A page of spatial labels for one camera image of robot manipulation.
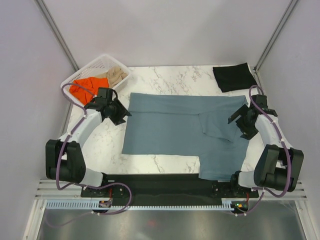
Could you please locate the right aluminium frame post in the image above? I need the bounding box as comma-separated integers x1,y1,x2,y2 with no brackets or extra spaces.
253,0,300,74

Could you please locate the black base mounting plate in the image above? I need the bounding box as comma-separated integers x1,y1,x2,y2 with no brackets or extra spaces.
81,173,259,206

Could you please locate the left aluminium frame post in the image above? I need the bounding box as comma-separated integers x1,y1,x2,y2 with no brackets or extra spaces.
34,0,80,72

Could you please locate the white slotted cable duct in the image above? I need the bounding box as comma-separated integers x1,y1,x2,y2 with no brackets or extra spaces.
45,199,242,211

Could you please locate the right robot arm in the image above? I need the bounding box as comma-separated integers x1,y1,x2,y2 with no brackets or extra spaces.
228,94,304,197

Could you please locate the folded black t shirt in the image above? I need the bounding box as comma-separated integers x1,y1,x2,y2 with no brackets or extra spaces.
212,63,257,93

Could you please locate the beige t shirt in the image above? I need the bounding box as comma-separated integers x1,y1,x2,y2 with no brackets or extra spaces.
95,66,128,88

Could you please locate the blue t shirt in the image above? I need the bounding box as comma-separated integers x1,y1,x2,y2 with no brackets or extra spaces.
122,92,249,181

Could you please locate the white plastic laundry basket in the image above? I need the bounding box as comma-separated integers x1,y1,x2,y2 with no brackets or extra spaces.
60,54,131,107

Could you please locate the orange t shirt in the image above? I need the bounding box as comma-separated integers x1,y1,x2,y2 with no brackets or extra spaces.
69,77,109,105

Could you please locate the aluminium frame post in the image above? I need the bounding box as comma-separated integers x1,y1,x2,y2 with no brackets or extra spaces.
253,0,300,74
34,0,80,72

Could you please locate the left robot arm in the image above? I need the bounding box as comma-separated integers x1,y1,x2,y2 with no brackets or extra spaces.
45,87,131,197

